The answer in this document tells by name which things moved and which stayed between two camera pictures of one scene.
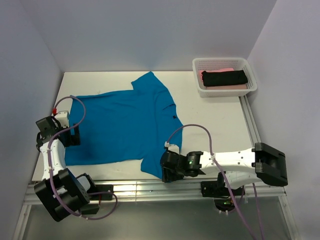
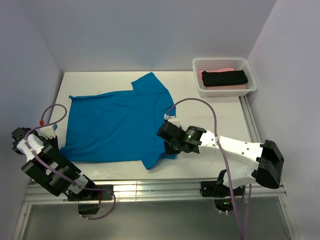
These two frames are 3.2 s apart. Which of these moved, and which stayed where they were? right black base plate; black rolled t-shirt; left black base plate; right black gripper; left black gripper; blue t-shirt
Moved: right black gripper; left black gripper
Stayed: black rolled t-shirt; left black base plate; blue t-shirt; right black base plate
